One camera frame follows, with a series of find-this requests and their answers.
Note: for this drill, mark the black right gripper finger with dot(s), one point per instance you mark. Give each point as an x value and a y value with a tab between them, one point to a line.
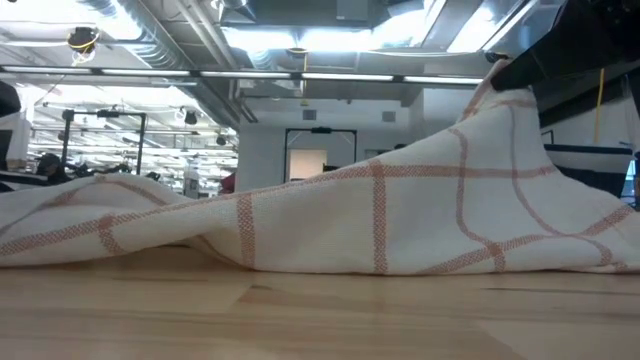
517	72

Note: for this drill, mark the white towel with red checks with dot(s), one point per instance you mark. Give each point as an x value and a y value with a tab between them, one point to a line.
325	225

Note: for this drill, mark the black background robot arm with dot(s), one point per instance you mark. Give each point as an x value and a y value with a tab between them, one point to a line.
100	170

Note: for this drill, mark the navy blue fabric bin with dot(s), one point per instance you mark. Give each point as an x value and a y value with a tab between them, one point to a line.
595	175

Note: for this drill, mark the person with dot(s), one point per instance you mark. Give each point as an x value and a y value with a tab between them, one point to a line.
50	165

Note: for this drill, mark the black slanted wall beam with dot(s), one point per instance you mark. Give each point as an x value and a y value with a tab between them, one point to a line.
590	105

